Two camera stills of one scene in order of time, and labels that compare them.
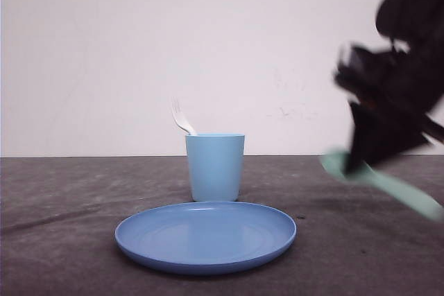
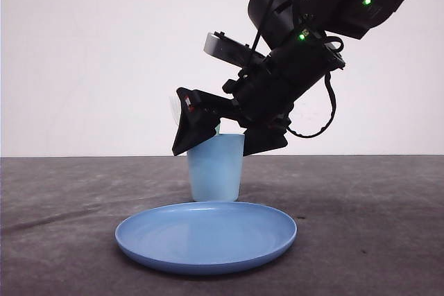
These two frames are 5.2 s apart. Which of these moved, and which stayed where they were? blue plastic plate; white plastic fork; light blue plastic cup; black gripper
Moved: black gripper
Stayed: blue plastic plate; light blue plastic cup; white plastic fork
